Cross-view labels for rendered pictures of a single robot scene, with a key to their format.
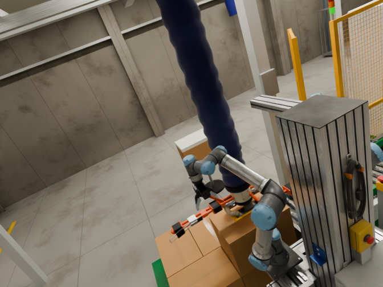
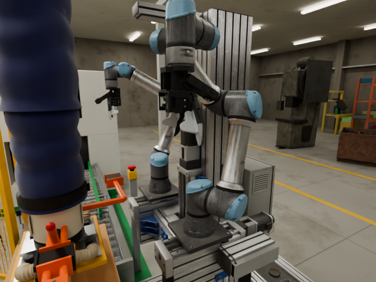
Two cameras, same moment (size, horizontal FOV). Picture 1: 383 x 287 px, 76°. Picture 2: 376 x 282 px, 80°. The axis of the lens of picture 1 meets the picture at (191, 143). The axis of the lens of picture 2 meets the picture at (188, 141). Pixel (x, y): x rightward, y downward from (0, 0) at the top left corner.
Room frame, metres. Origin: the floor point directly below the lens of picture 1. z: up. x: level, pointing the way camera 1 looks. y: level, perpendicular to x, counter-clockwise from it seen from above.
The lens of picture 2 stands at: (1.39, 0.64, 1.65)
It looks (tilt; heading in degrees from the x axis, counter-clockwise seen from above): 12 degrees down; 255
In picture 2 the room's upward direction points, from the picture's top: straight up
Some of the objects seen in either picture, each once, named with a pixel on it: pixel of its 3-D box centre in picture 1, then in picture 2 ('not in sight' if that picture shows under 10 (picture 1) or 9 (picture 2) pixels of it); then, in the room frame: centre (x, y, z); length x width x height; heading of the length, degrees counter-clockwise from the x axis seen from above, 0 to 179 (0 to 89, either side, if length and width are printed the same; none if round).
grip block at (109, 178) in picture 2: (290, 188); (113, 179); (1.49, -0.59, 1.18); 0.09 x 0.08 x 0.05; 13
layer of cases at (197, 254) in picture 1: (221, 252); not in sight; (1.91, 0.13, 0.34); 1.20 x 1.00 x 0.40; 102
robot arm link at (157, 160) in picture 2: not in sight; (159, 164); (1.21, -0.74, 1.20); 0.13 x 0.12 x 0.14; 84
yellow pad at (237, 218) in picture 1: (249, 206); (88, 235); (1.58, -0.26, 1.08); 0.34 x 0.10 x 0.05; 103
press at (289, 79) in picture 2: not in sight; (297, 103); (-3.66, -5.17, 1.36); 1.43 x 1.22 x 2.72; 12
